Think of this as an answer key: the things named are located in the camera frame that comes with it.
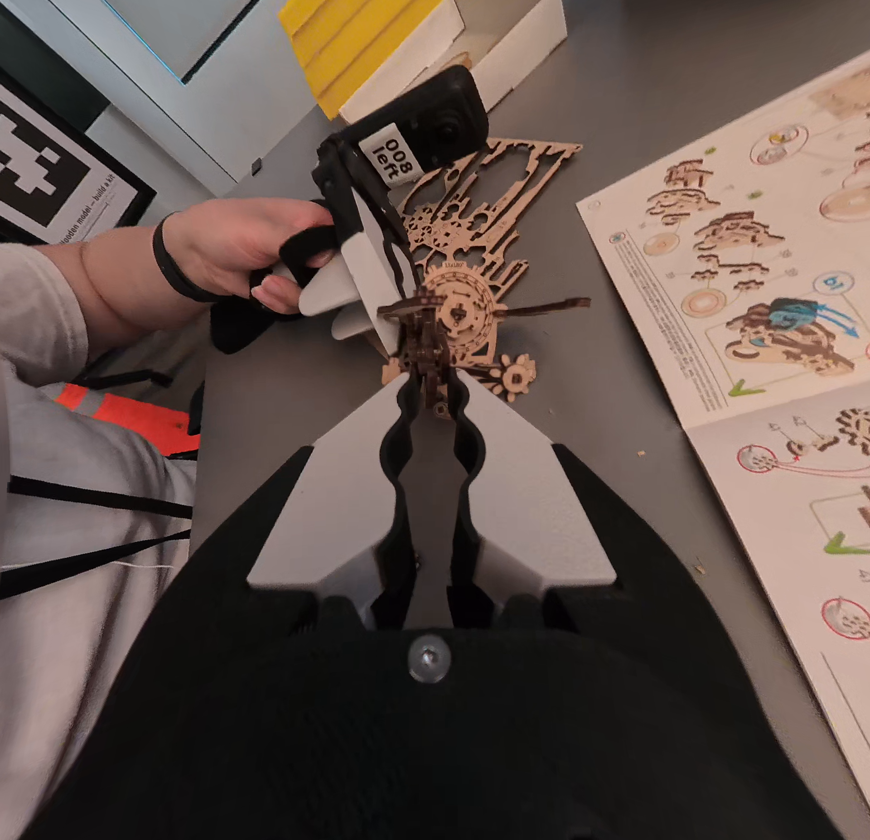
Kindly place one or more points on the illustrated instruction booklet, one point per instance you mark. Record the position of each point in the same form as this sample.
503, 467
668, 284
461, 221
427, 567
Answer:
646, 296

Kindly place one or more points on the orange fabric piece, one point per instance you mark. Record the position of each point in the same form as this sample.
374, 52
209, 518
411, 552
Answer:
136, 415

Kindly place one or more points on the wooden mechanical model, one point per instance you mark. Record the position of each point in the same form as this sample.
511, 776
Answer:
462, 313

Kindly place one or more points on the person's left hand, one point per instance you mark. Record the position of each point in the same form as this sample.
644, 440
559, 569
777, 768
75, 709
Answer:
224, 242

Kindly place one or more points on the person's grey shirt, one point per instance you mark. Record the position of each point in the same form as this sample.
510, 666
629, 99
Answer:
68, 650

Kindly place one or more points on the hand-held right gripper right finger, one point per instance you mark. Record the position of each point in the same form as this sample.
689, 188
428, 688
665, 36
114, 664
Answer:
537, 507

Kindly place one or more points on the laser-cut wooden part sheet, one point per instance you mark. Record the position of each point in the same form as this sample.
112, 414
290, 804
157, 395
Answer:
445, 232

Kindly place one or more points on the white cabinet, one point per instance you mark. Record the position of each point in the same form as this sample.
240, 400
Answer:
204, 106

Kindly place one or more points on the person's left forearm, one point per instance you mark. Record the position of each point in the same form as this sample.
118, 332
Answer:
115, 296

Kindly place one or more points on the framed black-white marker sign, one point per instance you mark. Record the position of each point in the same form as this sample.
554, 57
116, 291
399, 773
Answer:
41, 160

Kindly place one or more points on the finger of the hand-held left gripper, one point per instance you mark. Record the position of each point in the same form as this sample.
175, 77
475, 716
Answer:
370, 262
353, 325

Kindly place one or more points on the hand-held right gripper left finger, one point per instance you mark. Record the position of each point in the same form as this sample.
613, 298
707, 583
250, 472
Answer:
326, 507

